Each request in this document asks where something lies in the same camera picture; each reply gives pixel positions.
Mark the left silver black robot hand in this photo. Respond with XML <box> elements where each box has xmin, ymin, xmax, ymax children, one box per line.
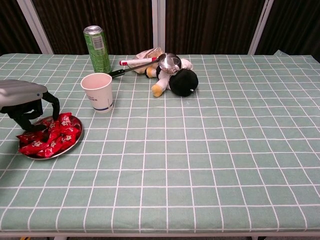
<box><xmin>0</xmin><ymin>79</ymin><xmax>61</xmax><ymax>133</ymax></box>

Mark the red candy pile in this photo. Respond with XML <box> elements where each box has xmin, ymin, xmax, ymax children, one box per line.
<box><xmin>16</xmin><ymin>112</ymin><xmax>80</xmax><ymax>159</ymax></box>

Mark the round steel plate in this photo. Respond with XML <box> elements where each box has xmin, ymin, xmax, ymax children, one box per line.
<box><xmin>23</xmin><ymin>114</ymin><xmax>83</xmax><ymax>161</ymax></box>

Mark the white paper cup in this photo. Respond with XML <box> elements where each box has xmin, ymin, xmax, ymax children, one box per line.
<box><xmin>80</xmin><ymin>72</ymin><xmax>115</xmax><ymax>114</ymax></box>

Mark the dark brown partition screen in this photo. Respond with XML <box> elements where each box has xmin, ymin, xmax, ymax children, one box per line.
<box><xmin>248</xmin><ymin>0</ymin><xmax>320</xmax><ymax>62</ymax></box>
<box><xmin>158</xmin><ymin>0</ymin><xmax>273</xmax><ymax>55</ymax></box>
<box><xmin>17</xmin><ymin>0</ymin><xmax>160</xmax><ymax>55</ymax></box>
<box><xmin>0</xmin><ymin>0</ymin><xmax>54</xmax><ymax>57</ymax></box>

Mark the green drink can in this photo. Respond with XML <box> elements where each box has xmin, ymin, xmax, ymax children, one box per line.
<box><xmin>83</xmin><ymin>25</ymin><xmax>113</xmax><ymax>75</ymax></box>

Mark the red white marker pen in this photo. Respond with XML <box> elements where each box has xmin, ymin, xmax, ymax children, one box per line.
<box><xmin>118</xmin><ymin>57</ymin><xmax>159</xmax><ymax>66</ymax></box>

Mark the clear snack bag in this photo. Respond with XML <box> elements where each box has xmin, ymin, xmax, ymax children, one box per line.
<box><xmin>132</xmin><ymin>47</ymin><xmax>166</xmax><ymax>75</ymax></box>

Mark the black white penguin plush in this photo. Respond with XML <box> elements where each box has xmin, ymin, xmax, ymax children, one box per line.
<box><xmin>144</xmin><ymin>57</ymin><xmax>200</xmax><ymax>98</ymax></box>

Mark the green checked tablecloth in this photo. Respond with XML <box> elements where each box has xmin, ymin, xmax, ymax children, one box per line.
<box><xmin>0</xmin><ymin>49</ymin><xmax>320</xmax><ymax>236</ymax></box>

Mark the steel ladle black handle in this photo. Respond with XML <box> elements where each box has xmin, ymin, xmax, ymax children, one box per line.
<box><xmin>107</xmin><ymin>52</ymin><xmax>181</xmax><ymax>79</ymax></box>

